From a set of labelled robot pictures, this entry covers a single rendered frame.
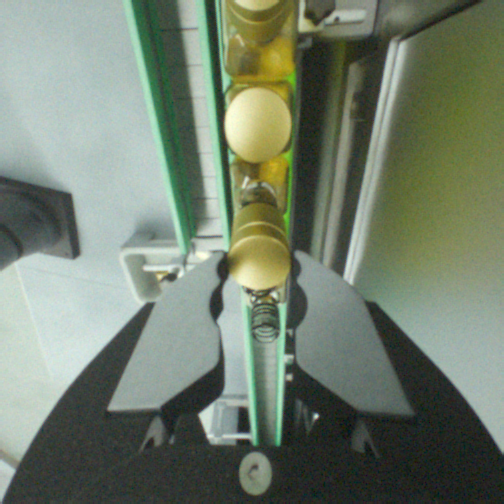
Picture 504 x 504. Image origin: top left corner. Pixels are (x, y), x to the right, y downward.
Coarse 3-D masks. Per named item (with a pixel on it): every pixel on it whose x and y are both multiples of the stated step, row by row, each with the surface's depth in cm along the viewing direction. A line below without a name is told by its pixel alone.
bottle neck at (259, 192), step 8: (256, 184) 19; (264, 184) 20; (248, 192) 18; (256, 192) 17; (264, 192) 17; (272, 192) 19; (248, 200) 16; (256, 200) 16; (264, 200) 16; (272, 200) 17; (240, 208) 17
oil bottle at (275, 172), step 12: (240, 168) 20; (252, 168) 20; (264, 168) 20; (276, 168) 20; (288, 168) 21; (240, 180) 20; (252, 180) 20; (264, 180) 20; (276, 180) 20; (288, 180) 21; (240, 192) 21; (276, 192) 20; (288, 192) 22; (240, 204) 21
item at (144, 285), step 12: (132, 252) 54; (144, 252) 54; (156, 252) 54; (168, 252) 54; (204, 252) 53; (132, 264) 58; (144, 264) 63; (132, 276) 58; (144, 276) 63; (132, 288) 59; (144, 288) 64; (156, 288) 66; (144, 300) 62
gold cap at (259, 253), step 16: (256, 208) 14; (272, 208) 14; (240, 224) 13; (256, 224) 12; (272, 224) 12; (240, 240) 11; (256, 240) 11; (272, 240) 11; (240, 256) 12; (256, 256) 12; (272, 256) 12; (288, 256) 12; (240, 272) 12; (256, 272) 12; (272, 272) 12; (288, 272) 12; (256, 288) 13
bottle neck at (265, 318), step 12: (252, 300) 26; (264, 300) 24; (276, 300) 25; (252, 312) 24; (264, 312) 23; (276, 312) 23; (252, 324) 23; (264, 324) 22; (276, 324) 22; (252, 336) 23; (264, 336) 23; (276, 336) 22
